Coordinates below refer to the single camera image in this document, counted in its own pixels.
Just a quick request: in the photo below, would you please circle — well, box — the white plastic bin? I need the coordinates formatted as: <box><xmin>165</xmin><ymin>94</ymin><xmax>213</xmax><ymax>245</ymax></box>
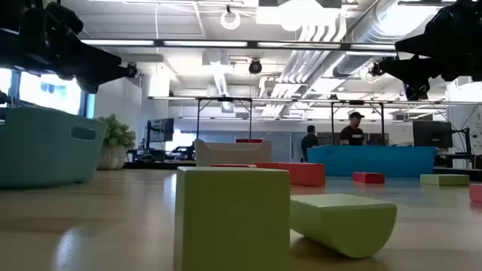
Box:
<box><xmin>194</xmin><ymin>138</ymin><xmax>273</xmax><ymax>169</ymax></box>

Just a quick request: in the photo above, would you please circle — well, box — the black metal frame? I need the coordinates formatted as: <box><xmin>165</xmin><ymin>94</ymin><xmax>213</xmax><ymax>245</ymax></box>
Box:
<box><xmin>329</xmin><ymin>99</ymin><xmax>386</xmax><ymax>147</ymax></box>
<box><xmin>195</xmin><ymin>96</ymin><xmax>254</xmax><ymax>141</ymax></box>

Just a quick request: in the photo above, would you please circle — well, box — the tall green block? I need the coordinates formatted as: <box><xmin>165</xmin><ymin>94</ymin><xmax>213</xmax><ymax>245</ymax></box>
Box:
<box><xmin>172</xmin><ymin>166</ymin><xmax>291</xmax><ymax>271</ymax></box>

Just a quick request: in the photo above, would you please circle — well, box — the silver ventilation duct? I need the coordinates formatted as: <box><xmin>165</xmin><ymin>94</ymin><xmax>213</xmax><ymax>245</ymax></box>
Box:
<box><xmin>333</xmin><ymin>0</ymin><xmax>447</xmax><ymax>78</ymax></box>

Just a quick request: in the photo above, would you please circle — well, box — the orange rectangular block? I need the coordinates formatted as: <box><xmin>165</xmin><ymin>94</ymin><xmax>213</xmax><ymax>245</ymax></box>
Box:
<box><xmin>468</xmin><ymin>183</ymin><xmax>482</xmax><ymax>204</ymax></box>
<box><xmin>279</xmin><ymin>162</ymin><xmax>326</xmax><ymax>187</ymax></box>

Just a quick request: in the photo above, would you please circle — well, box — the blue plastic bin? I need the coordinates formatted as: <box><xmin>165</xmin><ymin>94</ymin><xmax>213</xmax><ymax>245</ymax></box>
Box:
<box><xmin>307</xmin><ymin>145</ymin><xmax>438</xmax><ymax>178</ymax></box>

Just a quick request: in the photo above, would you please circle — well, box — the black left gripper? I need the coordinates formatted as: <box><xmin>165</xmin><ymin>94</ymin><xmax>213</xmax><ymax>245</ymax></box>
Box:
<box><xmin>33</xmin><ymin>0</ymin><xmax>129</xmax><ymax>81</ymax></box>

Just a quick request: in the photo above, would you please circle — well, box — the green rectangular block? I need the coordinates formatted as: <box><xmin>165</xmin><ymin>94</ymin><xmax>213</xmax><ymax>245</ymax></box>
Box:
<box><xmin>419</xmin><ymin>173</ymin><xmax>471</xmax><ymax>187</ymax></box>

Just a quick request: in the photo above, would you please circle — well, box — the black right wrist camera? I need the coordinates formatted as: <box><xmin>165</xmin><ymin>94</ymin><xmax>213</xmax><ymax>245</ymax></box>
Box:
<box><xmin>404</xmin><ymin>78</ymin><xmax>432</xmax><ymax>102</ymax></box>

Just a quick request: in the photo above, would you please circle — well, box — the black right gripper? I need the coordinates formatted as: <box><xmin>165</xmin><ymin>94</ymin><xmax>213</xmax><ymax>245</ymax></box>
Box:
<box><xmin>378</xmin><ymin>0</ymin><xmax>471</xmax><ymax>82</ymax></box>

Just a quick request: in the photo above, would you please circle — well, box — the green half-round block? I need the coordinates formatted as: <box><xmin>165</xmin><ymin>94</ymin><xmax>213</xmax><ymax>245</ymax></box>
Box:
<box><xmin>289</xmin><ymin>193</ymin><xmax>398</xmax><ymax>259</ymax></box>

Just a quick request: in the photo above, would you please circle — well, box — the green potted plant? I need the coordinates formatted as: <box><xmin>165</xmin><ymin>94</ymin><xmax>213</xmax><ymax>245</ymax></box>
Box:
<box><xmin>96</xmin><ymin>114</ymin><xmax>137</xmax><ymax>171</ymax></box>

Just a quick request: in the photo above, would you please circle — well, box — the person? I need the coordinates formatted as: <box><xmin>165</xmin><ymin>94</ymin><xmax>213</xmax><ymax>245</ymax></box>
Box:
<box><xmin>300</xmin><ymin>124</ymin><xmax>319</xmax><ymax>163</ymax></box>
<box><xmin>340</xmin><ymin>111</ymin><xmax>367</xmax><ymax>147</ymax></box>

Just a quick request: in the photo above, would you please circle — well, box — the white coiled cable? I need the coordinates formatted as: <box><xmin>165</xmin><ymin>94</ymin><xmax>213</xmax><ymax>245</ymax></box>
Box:
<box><xmin>220</xmin><ymin>9</ymin><xmax>242</xmax><ymax>31</ymax></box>

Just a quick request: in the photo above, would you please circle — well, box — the teal plastic bin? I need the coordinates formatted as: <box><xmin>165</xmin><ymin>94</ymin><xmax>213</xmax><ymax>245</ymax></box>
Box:
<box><xmin>0</xmin><ymin>106</ymin><xmax>109</xmax><ymax>190</ymax></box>

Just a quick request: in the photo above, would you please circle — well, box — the black computer monitor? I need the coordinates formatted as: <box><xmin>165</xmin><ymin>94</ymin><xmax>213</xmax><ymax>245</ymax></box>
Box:
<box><xmin>412</xmin><ymin>120</ymin><xmax>454</xmax><ymax>150</ymax></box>
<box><xmin>145</xmin><ymin>117</ymin><xmax>176</xmax><ymax>151</ymax></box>

